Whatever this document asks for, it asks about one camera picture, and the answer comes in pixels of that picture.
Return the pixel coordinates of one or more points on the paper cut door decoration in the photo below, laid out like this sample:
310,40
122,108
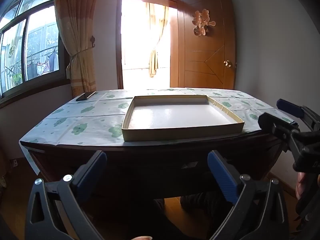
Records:
203,22

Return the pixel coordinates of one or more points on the metal curtain hook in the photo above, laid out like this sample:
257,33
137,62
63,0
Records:
92,41

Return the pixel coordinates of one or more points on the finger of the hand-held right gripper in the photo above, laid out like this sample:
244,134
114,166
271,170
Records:
277,125
291,108

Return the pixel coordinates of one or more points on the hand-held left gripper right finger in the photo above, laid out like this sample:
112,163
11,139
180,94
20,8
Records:
223,177

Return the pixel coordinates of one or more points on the person's left hand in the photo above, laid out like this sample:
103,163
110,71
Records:
142,238

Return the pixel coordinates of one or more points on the yellow patterned curtain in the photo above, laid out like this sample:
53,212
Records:
75,30

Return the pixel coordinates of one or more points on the yellow balcony curtain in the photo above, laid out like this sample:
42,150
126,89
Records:
155,42

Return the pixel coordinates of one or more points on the brown wooden door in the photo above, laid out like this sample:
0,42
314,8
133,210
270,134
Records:
202,62

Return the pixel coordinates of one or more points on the wall socket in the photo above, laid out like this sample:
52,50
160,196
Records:
14,162

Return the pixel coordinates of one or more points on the cloud print tablecloth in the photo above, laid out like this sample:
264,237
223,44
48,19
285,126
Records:
82,120

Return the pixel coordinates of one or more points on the black smartphone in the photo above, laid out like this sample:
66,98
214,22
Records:
85,96

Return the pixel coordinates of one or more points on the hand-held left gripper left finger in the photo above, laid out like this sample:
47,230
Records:
92,173

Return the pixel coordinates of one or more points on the brass door knob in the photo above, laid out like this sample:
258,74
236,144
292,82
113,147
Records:
228,63

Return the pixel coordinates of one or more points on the person's right hand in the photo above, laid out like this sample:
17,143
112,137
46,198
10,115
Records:
303,186

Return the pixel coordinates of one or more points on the sliding glass window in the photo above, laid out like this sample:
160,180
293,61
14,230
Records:
37,42

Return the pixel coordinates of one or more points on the person's dark trousers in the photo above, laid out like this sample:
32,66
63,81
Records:
197,202

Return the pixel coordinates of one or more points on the dark wooden dresser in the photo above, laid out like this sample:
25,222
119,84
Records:
150,160

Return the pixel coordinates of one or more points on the shallow cardboard box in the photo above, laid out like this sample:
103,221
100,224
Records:
175,116

